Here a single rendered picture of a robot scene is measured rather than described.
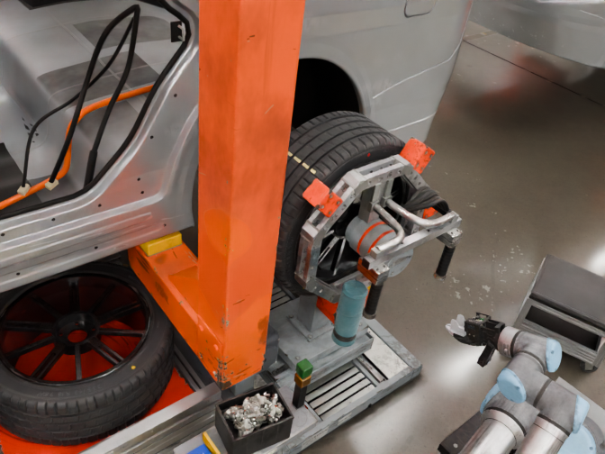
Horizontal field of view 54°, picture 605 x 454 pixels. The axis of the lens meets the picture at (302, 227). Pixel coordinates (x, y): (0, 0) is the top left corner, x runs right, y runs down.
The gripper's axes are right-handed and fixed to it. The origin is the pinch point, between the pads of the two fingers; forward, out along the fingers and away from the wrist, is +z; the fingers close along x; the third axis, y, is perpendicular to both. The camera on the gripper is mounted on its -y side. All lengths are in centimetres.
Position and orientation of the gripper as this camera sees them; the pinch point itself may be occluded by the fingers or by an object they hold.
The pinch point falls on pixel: (449, 328)
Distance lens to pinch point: 205.0
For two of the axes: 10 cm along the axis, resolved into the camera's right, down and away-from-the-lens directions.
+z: -6.5, -1.4, 7.4
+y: -1.8, -9.2, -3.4
